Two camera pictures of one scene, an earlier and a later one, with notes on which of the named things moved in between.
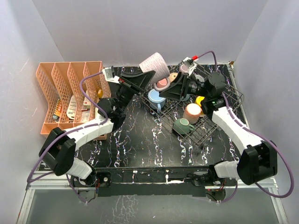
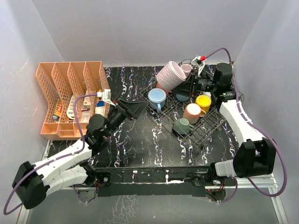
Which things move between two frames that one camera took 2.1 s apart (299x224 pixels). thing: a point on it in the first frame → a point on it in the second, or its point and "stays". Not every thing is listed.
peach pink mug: [192, 112] stays
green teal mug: [181, 126] stays
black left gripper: [136, 83] → [131, 109]
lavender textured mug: [184, 68] stays
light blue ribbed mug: [155, 101] stays
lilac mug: [155, 63] → [170, 76]
